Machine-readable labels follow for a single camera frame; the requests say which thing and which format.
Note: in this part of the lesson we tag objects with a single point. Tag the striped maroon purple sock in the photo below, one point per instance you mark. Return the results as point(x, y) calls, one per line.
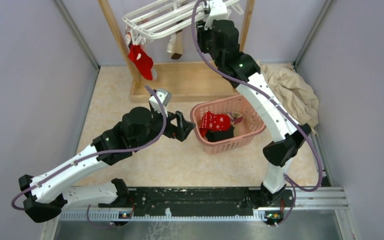
point(235, 118)

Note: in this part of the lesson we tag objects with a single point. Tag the pink plastic laundry basket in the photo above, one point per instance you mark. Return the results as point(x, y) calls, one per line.
point(245, 131)

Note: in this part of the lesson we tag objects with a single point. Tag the red plain sock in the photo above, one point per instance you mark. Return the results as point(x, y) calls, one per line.
point(142, 61)

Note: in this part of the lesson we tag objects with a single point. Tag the beige crumpled cloth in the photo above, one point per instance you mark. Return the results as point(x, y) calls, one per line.
point(296, 96)

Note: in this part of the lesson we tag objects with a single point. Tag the beige brown sock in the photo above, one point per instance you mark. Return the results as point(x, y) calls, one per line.
point(177, 46)

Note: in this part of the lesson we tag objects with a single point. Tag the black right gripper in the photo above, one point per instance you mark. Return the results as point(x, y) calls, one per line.
point(201, 33)

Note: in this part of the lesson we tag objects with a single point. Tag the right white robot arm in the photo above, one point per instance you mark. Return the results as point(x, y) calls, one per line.
point(221, 41)

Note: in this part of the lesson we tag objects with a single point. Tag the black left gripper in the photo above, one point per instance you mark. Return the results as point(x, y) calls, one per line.
point(181, 131)

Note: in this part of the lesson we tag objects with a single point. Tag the white plastic clip hanger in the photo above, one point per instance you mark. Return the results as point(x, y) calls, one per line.
point(164, 18)

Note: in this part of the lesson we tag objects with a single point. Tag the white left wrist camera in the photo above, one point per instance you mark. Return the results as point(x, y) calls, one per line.
point(159, 101)

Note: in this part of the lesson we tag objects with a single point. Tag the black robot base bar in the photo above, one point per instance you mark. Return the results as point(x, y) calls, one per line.
point(202, 204)

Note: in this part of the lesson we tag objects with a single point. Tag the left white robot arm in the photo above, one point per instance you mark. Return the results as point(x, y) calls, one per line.
point(49, 194)

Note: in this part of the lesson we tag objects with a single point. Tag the red patterned sock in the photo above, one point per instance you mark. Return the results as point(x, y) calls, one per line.
point(215, 123)

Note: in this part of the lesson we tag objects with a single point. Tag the wooden drying rack frame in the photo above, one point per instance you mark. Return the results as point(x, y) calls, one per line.
point(186, 81)

